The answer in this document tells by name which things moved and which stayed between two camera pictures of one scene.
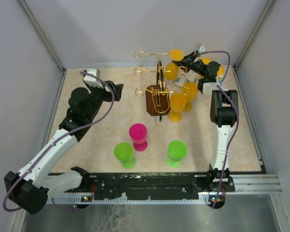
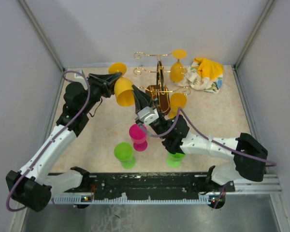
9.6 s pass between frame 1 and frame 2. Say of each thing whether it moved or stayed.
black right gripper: moved
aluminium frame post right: stayed
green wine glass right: stayed
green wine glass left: stayed
